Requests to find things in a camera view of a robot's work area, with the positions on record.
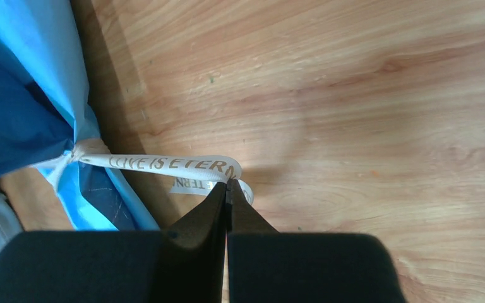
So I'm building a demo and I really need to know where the beige ribbon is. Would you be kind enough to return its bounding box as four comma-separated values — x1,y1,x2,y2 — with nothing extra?
31,138,254,206

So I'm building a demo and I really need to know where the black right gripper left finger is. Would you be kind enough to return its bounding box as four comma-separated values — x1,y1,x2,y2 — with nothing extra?
0,182,227,302

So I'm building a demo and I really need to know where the blue wrapping paper sheet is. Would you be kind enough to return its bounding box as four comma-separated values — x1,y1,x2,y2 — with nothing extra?
0,1,159,230

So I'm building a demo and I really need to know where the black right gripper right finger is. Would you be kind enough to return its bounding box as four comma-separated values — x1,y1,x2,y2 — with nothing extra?
227,181,405,302

